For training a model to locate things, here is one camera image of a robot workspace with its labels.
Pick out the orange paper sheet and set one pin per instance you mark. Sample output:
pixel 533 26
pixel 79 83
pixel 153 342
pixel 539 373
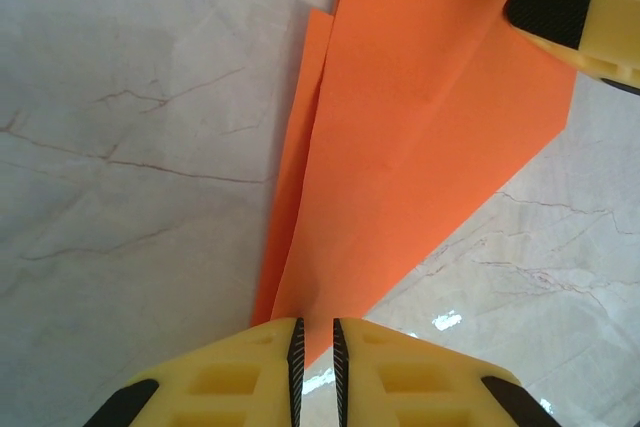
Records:
pixel 400 122

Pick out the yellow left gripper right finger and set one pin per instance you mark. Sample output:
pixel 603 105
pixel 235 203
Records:
pixel 415 387

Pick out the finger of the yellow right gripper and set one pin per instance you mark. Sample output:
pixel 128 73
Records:
pixel 600 37

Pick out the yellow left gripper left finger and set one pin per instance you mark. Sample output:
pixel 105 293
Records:
pixel 225 387

